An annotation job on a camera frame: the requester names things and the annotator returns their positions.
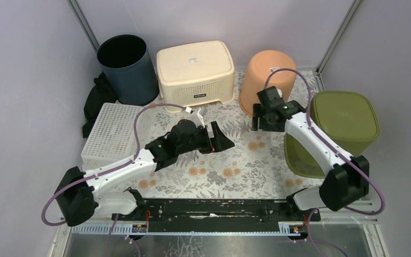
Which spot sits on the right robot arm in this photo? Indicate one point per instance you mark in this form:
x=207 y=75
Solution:
x=346 y=176

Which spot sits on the white perforated basket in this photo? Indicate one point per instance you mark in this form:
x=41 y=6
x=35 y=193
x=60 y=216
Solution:
x=112 y=136

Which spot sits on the aluminium frame rail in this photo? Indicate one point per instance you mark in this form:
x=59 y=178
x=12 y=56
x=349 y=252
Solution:
x=136 y=230

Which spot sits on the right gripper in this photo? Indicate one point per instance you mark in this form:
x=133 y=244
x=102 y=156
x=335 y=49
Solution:
x=258 y=111

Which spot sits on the dark blue round bin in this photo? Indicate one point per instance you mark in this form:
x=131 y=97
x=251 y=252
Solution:
x=126 y=62

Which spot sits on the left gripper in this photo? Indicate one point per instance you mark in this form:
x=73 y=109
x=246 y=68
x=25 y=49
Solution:
x=208 y=138

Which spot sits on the orange bucket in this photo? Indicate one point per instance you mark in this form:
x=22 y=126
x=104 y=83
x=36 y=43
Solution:
x=259 y=68

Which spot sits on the black cloth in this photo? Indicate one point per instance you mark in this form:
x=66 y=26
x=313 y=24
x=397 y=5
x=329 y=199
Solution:
x=100 y=94

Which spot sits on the cream perforated basket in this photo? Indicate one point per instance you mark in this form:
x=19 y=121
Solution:
x=195 y=74

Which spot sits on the green mesh waste bin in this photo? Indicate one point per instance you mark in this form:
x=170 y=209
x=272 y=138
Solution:
x=348 y=118

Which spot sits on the floral patterned mat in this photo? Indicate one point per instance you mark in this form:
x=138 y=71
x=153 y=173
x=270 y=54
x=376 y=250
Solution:
x=254 y=168

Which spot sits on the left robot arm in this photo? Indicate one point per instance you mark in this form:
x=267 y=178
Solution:
x=81 y=195

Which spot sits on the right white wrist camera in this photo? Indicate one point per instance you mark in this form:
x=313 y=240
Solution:
x=279 y=92

